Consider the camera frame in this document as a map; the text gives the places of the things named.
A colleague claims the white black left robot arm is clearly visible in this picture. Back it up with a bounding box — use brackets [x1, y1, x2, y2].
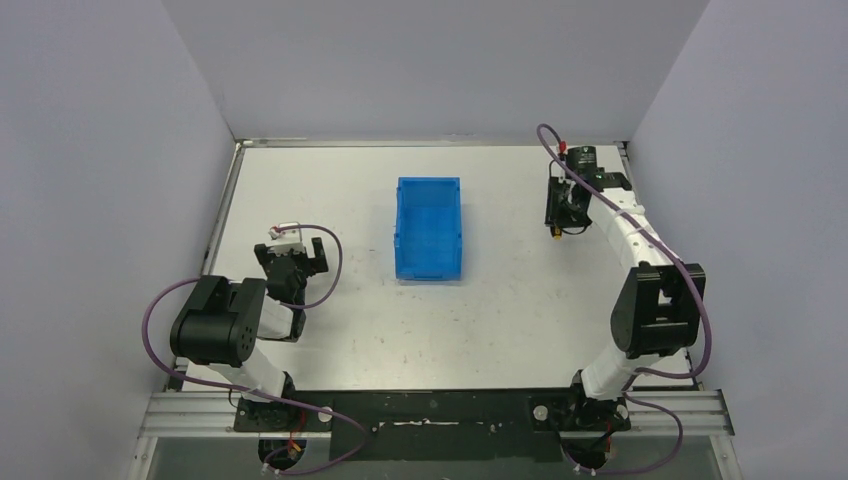
[170, 232, 329, 431]

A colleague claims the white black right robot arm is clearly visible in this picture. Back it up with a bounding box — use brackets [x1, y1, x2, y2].
[545, 172, 706, 429]

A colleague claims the blue plastic bin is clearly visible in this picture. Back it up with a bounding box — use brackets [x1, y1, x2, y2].
[393, 177, 463, 281]

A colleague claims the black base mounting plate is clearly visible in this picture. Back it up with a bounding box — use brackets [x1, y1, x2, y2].
[233, 387, 631, 462]

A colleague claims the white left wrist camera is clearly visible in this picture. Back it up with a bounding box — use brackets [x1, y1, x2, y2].
[268, 222, 303, 246]

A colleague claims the aluminium frame rail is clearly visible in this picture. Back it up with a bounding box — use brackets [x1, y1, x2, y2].
[140, 388, 734, 441]

